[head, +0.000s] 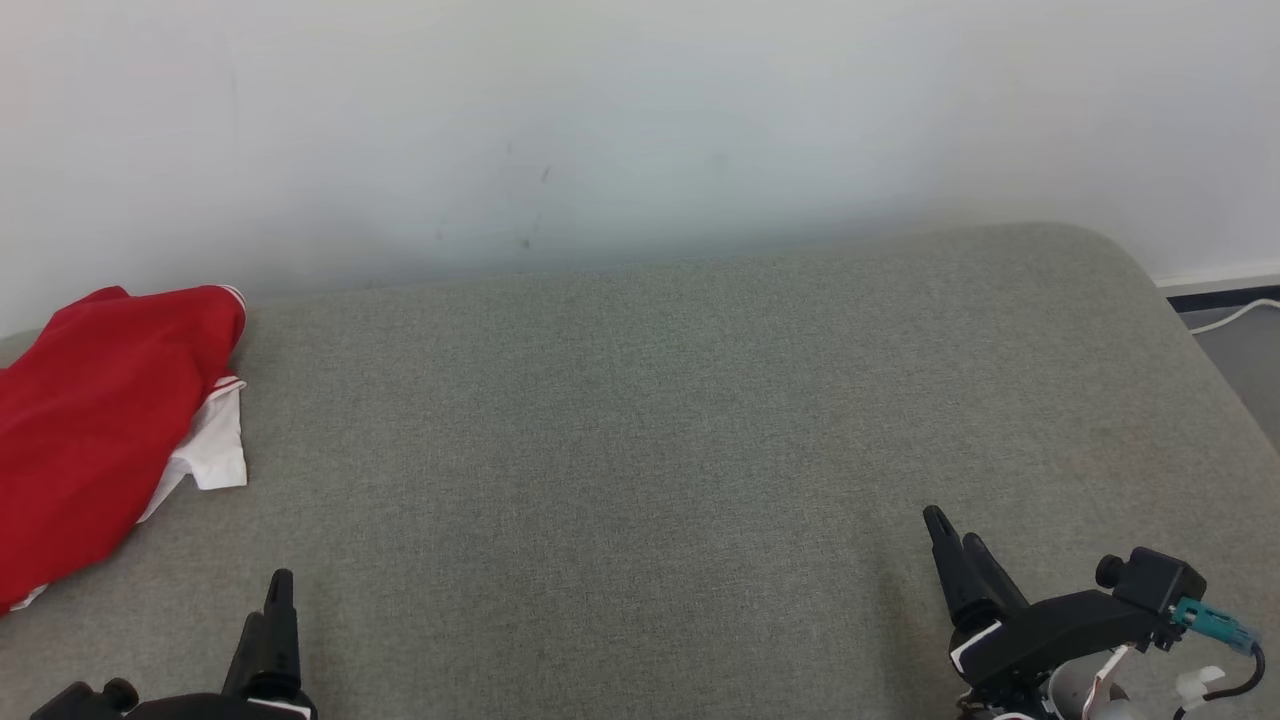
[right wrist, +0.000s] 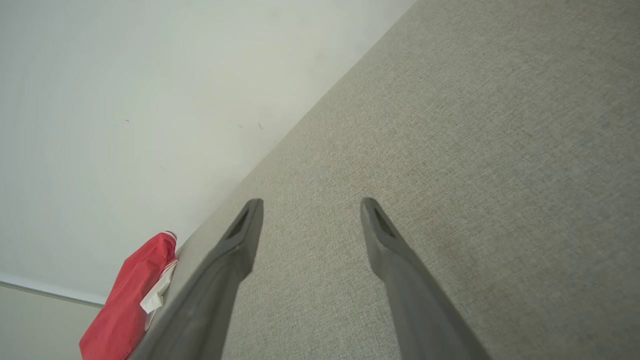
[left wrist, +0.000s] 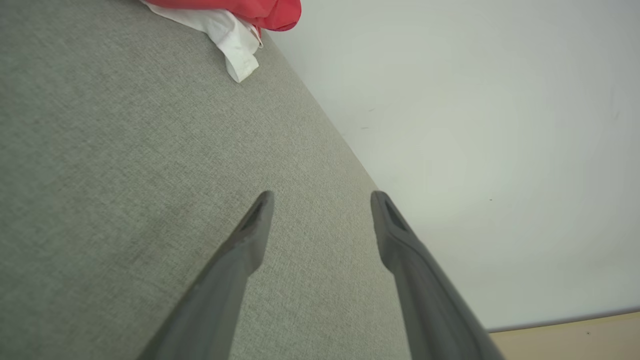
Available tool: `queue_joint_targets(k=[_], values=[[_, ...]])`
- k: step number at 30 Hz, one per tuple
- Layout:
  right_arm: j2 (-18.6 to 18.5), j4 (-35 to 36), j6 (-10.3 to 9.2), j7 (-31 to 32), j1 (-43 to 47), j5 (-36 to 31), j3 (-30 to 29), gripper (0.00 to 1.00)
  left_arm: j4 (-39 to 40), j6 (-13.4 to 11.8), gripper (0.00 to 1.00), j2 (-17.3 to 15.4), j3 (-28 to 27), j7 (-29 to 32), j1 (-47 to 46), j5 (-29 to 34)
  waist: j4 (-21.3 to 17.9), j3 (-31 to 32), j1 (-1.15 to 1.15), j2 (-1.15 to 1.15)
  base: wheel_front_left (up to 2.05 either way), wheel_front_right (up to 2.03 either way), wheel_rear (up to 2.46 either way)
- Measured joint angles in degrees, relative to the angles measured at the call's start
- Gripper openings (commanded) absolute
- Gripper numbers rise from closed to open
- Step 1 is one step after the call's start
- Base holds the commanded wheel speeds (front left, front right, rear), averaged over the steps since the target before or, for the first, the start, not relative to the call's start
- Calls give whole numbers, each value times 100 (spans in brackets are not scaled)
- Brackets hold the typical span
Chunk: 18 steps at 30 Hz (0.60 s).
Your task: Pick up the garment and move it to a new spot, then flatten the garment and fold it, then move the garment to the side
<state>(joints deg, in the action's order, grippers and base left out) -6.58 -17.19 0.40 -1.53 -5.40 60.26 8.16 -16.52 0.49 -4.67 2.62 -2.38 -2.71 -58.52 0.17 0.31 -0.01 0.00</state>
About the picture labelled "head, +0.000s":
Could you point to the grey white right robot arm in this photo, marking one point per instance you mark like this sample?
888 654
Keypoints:
1075 695

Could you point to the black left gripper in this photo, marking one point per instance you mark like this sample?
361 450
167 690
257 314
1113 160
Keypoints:
240 708

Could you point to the white wall baseboard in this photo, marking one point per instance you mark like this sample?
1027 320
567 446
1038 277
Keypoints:
1225 280

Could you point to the red Bulls 23 jersey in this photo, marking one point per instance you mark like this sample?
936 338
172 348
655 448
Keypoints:
90 400

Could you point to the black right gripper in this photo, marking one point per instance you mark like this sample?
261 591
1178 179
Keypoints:
1050 635

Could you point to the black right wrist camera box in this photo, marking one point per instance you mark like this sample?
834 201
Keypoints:
1155 582

